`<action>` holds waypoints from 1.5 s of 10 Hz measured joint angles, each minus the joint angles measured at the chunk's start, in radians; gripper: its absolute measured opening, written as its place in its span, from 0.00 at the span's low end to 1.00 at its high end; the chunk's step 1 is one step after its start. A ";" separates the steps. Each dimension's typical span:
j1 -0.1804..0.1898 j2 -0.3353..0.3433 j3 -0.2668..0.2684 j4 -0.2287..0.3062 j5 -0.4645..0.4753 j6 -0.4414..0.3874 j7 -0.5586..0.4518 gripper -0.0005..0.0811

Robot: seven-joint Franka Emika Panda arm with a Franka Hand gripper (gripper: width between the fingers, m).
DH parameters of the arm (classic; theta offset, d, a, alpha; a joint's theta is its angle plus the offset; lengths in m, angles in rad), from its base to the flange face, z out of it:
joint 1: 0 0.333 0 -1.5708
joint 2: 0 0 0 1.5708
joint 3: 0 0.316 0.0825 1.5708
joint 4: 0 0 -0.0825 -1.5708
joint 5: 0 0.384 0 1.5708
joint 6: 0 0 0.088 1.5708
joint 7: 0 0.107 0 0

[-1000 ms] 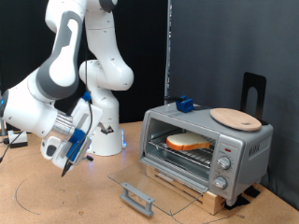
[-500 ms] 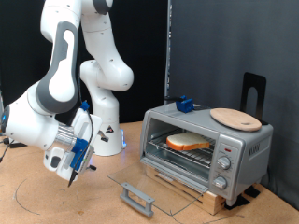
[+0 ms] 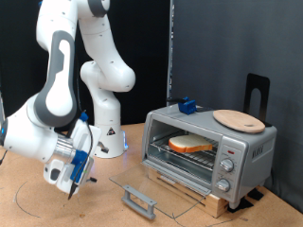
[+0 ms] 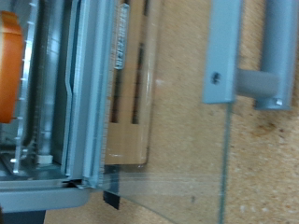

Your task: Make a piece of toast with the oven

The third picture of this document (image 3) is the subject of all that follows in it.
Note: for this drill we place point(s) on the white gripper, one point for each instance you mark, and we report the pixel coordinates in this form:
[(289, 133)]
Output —
[(91, 135)]

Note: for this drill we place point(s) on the white bread slice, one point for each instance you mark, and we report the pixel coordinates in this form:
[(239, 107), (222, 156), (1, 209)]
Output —
[(189, 143)]

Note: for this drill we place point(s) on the blue printed grip block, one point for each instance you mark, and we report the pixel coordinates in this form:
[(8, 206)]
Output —
[(187, 107)]

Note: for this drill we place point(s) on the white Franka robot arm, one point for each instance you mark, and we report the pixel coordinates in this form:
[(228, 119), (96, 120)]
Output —
[(60, 91)]

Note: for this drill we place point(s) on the wooden block under oven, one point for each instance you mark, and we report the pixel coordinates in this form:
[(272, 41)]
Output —
[(214, 205)]

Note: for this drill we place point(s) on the silver oven knob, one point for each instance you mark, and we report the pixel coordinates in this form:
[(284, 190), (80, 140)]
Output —
[(222, 185), (226, 165)]

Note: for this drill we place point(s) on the silver toaster oven body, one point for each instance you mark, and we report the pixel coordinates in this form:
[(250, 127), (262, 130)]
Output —
[(252, 151)]

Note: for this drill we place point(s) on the black foam pad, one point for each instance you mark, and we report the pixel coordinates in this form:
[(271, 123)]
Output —
[(240, 205), (255, 194)]

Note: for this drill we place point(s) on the vertical metal pole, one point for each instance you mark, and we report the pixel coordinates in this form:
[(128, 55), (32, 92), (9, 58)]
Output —
[(170, 47)]

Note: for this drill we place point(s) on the round wooden board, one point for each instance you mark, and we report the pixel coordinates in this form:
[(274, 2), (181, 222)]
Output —
[(240, 121)]

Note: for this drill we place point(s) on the black metal bookend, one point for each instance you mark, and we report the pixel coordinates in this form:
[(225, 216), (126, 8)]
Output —
[(263, 82)]

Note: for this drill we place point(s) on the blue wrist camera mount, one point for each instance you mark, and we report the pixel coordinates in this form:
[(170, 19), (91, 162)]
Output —
[(79, 162)]

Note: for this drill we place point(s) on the grey metal frame bar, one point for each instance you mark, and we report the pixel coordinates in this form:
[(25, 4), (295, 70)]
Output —
[(1, 107)]

